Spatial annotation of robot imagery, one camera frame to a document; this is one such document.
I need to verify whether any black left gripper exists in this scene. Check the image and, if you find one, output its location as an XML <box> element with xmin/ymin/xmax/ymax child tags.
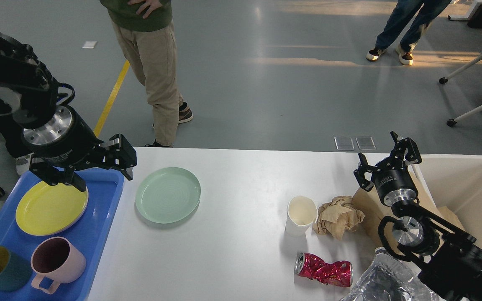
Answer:
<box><xmin>23</xmin><ymin>105</ymin><xmax>137</xmax><ymax>192</ymax></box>

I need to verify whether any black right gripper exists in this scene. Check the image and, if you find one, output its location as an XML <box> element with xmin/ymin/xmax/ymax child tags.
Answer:
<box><xmin>354</xmin><ymin>131</ymin><xmax>422</xmax><ymax>207</ymax></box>

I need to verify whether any mint green plate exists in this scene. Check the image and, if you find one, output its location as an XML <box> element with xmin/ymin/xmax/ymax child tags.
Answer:
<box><xmin>135</xmin><ymin>166</ymin><xmax>201</xmax><ymax>224</ymax></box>

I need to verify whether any pink mug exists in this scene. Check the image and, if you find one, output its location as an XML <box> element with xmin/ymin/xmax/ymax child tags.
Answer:
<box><xmin>30</xmin><ymin>237</ymin><xmax>86</xmax><ymax>295</ymax></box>

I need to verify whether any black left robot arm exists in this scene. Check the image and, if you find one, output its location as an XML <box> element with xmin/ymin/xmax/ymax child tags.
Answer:
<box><xmin>0</xmin><ymin>32</ymin><xmax>137</xmax><ymax>191</ymax></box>

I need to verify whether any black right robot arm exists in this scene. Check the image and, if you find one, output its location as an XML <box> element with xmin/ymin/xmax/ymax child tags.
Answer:
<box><xmin>354</xmin><ymin>131</ymin><xmax>482</xmax><ymax>301</ymax></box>

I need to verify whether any blue plastic tray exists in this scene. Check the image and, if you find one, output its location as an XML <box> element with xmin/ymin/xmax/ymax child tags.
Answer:
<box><xmin>0</xmin><ymin>168</ymin><xmax>125</xmax><ymax>301</ymax></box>

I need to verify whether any brown paper bag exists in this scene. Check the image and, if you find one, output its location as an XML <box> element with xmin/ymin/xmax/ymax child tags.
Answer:
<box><xmin>352</xmin><ymin>167</ymin><xmax>464</xmax><ymax>247</ymax></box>

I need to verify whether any yellow plate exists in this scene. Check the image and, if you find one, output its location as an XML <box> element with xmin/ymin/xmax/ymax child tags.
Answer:
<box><xmin>15</xmin><ymin>182</ymin><xmax>89</xmax><ymax>236</ymax></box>

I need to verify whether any person in black trousers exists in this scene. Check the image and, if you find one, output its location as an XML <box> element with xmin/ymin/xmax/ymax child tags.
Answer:
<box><xmin>12</xmin><ymin>144</ymin><xmax>34</xmax><ymax>176</ymax></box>

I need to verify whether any crumpled brown paper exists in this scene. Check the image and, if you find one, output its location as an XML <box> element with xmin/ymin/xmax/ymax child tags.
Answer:
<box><xmin>312</xmin><ymin>196</ymin><xmax>365</xmax><ymax>240</ymax></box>

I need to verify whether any beige plastic bin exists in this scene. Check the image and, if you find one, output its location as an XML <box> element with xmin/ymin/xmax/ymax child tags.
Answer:
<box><xmin>412</xmin><ymin>155</ymin><xmax>482</xmax><ymax>248</ymax></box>

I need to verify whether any white paper cup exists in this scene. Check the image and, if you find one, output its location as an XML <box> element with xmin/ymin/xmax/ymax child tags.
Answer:
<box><xmin>285</xmin><ymin>196</ymin><xmax>318</xmax><ymax>236</ymax></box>

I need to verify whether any aluminium foil tray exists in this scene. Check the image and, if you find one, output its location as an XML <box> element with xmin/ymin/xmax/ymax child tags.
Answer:
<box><xmin>342</xmin><ymin>247</ymin><xmax>439</xmax><ymax>301</ymax></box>

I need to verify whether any crushed red can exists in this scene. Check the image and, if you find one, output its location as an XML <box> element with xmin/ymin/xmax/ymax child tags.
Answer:
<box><xmin>293</xmin><ymin>252</ymin><xmax>353</xmax><ymax>287</ymax></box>

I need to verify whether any person in green sweater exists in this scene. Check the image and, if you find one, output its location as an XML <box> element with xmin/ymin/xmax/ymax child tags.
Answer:
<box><xmin>100</xmin><ymin>0</ymin><xmax>193</xmax><ymax>148</ymax></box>

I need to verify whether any person in blue jeans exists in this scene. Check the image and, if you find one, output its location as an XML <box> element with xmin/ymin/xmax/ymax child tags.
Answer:
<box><xmin>366</xmin><ymin>0</ymin><xmax>451</xmax><ymax>66</ymax></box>

